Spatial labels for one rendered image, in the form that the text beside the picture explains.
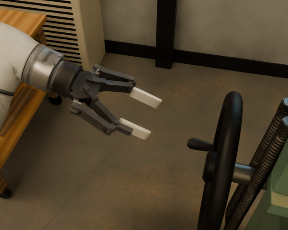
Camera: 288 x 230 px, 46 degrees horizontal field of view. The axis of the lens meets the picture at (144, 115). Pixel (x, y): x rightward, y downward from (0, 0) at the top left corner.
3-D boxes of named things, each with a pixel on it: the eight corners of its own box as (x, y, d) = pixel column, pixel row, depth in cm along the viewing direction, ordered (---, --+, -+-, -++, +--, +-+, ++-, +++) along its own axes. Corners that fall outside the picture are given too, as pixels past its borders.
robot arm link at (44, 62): (45, 35, 71) (71, 47, 72) (40, 64, 78) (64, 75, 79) (23, 62, 66) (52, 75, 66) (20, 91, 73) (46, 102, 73)
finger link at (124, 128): (111, 118, 70) (106, 129, 68) (133, 128, 71) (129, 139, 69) (109, 122, 71) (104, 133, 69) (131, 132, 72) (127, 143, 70)
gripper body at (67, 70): (51, 76, 67) (94, 96, 68) (68, 50, 72) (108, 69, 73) (46, 99, 73) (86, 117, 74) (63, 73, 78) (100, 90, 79)
